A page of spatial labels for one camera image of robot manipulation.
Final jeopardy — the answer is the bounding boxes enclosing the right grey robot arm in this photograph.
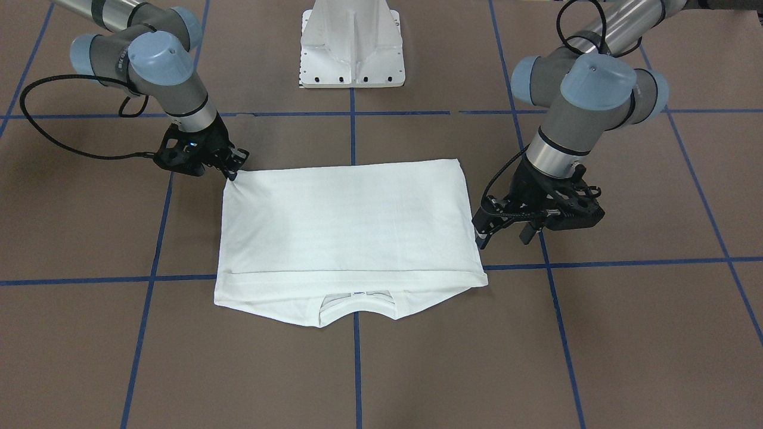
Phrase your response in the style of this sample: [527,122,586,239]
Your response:
[57,1,404,181]

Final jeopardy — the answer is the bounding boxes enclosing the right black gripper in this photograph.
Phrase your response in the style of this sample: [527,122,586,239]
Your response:
[153,115,250,181]

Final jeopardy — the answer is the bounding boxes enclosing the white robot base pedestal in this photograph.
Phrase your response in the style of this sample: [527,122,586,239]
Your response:
[298,1,406,89]

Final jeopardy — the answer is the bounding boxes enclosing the white long-sleeve printed shirt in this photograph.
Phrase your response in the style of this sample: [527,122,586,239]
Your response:
[213,158,488,328]

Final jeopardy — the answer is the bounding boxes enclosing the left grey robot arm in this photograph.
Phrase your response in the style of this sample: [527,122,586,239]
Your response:
[473,1,687,249]

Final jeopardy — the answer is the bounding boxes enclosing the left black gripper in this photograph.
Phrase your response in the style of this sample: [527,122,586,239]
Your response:
[472,157,605,250]

